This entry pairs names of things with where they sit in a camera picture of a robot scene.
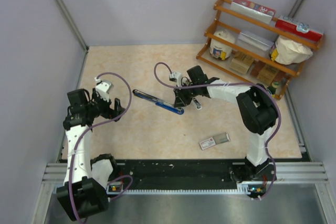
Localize aluminium frame rail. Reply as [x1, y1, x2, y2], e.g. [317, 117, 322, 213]
[42, 162, 329, 185]

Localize red white staple box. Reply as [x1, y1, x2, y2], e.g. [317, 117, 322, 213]
[199, 132, 230, 150]

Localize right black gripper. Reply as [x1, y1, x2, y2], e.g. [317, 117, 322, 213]
[174, 82, 199, 108]

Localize white bag with yellow label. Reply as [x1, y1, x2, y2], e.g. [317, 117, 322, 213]
[269, 36, 313, 65]

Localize green glass bottle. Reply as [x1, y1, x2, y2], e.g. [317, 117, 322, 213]
[267, 81, 280, 100]

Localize white jar with label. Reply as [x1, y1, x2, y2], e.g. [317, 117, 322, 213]
[209, 29, 236, 60]

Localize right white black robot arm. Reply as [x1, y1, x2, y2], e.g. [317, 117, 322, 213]
[169, 66, 279, 182]

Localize red foil roll box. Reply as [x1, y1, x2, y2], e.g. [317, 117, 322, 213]
[230, 0, 276, 24]

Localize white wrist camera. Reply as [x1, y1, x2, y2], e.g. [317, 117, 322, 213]
[169, 72, 183, 83]
[95, 77, 114, 102]

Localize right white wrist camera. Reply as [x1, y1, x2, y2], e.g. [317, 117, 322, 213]
[169, 72, 183, 83]

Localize dark brown cardboard box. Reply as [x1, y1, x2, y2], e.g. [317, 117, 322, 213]
[250, 61, 286, 86]

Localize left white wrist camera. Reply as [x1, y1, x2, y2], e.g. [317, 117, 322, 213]
[95, 77, 114, 102]

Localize red white wrap box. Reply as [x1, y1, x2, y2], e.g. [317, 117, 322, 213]
[275, 15, 323, 42]

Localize silver grey long box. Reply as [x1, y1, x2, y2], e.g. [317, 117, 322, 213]
[235, 30, 274, 57]

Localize blue metal stapler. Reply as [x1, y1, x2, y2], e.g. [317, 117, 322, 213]
[132, 89, 184, 115]

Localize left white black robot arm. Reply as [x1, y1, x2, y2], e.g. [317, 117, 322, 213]
[57, 88, 124, 221]

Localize small white stapler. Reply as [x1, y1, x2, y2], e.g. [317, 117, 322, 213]
[192, 98, 202, 110]

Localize wooden three-tier shelf rack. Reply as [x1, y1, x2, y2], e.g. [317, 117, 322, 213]
[196, 0, 324, 100]

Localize grey slotted cable duct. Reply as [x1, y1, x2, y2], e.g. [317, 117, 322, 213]
[104, 180, 266, 196]

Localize light brown cardboard box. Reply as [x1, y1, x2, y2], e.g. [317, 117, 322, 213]
[230, 51, 254, 74]

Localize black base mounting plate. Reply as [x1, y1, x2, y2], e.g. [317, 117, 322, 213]
[110, 158, 276, 190]

